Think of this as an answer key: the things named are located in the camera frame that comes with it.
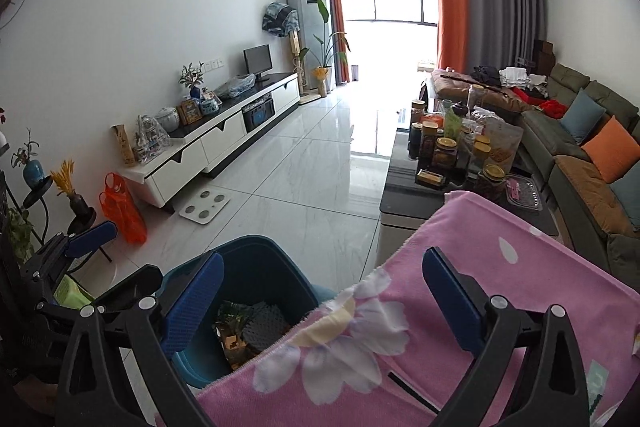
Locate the clear plastic food tray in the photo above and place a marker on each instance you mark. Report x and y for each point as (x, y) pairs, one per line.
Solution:
(525, 192)

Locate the small grey waste can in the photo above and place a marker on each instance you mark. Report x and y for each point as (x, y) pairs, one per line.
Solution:
(356, 73)

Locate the black metal plant stand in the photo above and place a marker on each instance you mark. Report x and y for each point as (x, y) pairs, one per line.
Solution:
(82, 219)

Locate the tall leafy floor plant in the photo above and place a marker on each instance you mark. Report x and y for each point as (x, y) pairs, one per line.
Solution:
(327, 52)

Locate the orange plastic bag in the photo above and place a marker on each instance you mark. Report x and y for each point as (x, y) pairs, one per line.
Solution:
(122, 212)

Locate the clear plastic wrapped bundle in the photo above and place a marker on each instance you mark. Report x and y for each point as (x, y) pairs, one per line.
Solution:
(235, 87)

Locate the small plant in blue vase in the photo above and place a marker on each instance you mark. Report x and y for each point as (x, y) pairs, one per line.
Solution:
(192, 79)

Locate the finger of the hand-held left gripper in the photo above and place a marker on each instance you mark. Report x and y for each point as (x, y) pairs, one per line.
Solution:
(135, 284)
(92, 237)

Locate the wooden picture frame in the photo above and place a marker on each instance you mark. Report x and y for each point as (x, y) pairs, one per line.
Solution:
(190, 113)

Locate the tall kraft paper box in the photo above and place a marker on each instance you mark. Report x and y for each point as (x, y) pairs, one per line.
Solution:
(125, 147)

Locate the orange sofa cushion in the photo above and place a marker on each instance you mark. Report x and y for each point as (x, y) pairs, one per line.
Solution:
(612, 149)

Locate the kraft paper pouch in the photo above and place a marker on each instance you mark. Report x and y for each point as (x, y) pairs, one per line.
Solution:
(502, 144)

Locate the bonsai in blue pot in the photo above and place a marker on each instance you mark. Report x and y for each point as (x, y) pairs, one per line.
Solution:
(34, 169)

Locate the blue white porcelain jar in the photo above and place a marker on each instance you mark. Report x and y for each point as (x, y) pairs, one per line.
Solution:
(210, 107)

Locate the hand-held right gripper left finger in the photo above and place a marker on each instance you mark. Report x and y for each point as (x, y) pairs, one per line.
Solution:
(192, 302)

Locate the small black monitor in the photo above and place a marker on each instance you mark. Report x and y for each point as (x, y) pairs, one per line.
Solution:
(257, 62)

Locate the dark clothing pile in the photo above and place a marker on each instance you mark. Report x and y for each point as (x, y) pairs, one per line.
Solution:
(484, 74)

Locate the white ceramic lidded jar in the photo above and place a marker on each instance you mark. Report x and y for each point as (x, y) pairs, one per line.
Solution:
(168, 119)

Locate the pink floral blanket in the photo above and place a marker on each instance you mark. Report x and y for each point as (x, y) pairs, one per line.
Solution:
(450, 232)

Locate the dried wheat in dark vase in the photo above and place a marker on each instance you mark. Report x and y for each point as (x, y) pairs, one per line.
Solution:
(75, 197)

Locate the yellow flat box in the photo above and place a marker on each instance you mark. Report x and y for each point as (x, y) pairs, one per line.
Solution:
(431, 178)

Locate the green sectional sofa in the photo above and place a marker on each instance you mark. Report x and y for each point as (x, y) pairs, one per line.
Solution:
(550, 137)

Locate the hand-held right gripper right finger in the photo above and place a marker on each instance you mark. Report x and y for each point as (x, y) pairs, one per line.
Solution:
(452, 302)

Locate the cluster of glass jars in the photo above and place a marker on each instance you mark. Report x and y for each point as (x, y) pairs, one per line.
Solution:
(445, 152)

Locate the blue sofa cushion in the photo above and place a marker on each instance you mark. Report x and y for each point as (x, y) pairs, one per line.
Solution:
(582, 114)
(629, 202)

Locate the cloth covered standing fan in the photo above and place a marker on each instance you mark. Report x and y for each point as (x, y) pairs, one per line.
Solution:
(280, 19)

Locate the white standing air conditioner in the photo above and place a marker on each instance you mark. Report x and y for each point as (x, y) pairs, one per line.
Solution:
(305, 32)

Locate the dark glass coffee table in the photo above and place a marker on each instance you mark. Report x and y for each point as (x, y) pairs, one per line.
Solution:
(400, 207)

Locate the plastic wrapped model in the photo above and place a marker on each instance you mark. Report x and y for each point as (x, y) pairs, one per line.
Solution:
(150, 139)

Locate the striped grey orange curtain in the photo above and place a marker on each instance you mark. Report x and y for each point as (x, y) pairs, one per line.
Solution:
(332, 17)

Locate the white foam fruit net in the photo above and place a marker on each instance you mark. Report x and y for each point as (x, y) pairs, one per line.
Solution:
(265, 324)

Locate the white wall sockets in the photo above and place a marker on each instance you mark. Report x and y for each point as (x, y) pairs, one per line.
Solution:
(211, 65)

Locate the white bathroom scale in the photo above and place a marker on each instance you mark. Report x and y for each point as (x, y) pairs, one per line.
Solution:
(205, 207)

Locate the red cloth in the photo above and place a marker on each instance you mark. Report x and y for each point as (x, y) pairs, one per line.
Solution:
(552, 108)

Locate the gold foil snack wrapper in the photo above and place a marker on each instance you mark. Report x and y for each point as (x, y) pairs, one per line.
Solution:
(230, 332)

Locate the cardboard boxes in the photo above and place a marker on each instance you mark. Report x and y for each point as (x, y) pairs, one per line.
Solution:
(543, 52)

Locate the teal plastic bin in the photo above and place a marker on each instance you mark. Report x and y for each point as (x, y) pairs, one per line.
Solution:
(280, 267)

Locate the green bottle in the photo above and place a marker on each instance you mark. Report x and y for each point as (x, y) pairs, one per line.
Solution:
(452, 124)

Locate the white folded clothes pile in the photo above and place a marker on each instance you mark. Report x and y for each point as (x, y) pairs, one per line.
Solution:
(520, 77)

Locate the light green packet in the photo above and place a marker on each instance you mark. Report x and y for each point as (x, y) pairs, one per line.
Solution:
(70, 294)

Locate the white black tv cabinet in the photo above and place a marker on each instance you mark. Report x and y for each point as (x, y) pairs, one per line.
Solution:
(225, 132)

